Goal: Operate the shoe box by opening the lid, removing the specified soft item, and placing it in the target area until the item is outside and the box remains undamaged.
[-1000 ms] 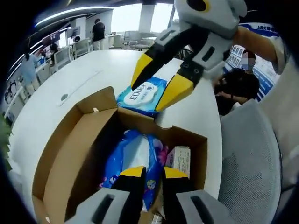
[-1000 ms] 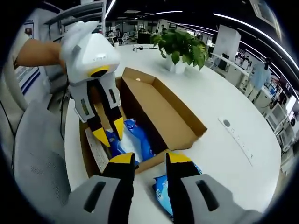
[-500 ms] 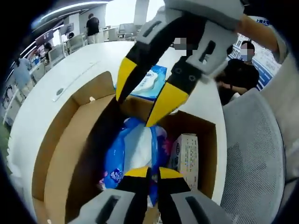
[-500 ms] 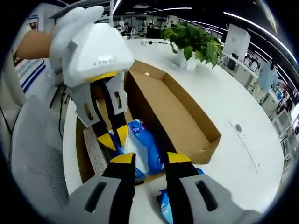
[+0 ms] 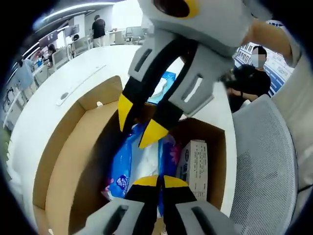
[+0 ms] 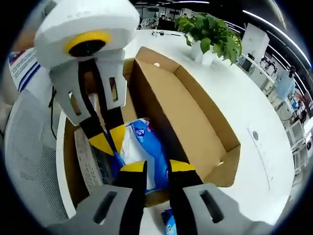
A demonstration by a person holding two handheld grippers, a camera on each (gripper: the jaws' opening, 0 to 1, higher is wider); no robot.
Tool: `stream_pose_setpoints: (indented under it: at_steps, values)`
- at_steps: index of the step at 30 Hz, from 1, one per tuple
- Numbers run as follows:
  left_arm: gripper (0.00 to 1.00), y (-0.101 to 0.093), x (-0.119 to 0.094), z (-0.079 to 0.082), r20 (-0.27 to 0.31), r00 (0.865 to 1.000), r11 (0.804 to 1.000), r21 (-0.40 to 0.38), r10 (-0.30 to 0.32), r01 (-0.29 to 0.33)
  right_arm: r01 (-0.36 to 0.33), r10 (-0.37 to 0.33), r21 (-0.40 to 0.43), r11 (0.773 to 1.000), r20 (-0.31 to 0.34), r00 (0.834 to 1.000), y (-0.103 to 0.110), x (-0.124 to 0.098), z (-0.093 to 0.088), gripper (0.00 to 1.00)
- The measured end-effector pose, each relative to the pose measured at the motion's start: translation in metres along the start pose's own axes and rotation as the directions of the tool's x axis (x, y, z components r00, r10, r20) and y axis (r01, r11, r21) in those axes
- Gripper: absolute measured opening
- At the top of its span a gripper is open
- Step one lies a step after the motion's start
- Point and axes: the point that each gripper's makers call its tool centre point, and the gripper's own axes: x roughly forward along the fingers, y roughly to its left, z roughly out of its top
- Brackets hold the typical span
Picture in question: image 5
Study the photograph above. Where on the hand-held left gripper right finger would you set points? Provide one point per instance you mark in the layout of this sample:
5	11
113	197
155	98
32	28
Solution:
185	213

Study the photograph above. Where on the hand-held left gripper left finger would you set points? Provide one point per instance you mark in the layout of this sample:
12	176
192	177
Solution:
137	210

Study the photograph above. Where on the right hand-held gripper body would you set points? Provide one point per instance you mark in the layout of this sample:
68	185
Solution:
215	29

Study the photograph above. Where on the blue flowered soft tissue pack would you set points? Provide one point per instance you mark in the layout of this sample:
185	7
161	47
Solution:
122	166

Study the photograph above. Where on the brown cardboard shoe box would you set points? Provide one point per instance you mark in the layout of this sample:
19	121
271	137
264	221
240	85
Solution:
73	147

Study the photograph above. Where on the white printed carton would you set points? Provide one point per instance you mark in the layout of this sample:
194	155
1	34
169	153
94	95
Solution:
193	166

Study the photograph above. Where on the white office chair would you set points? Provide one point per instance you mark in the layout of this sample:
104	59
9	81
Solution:
82	46
61	58

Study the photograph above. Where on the grey mesh office chair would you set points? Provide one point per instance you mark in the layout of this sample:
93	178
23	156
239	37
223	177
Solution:
264	156

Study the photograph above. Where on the person's beige shirt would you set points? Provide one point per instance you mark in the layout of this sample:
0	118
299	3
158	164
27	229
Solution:
293	102

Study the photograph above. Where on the blue white wall poster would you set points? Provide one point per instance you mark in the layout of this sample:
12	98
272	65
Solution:
281	71

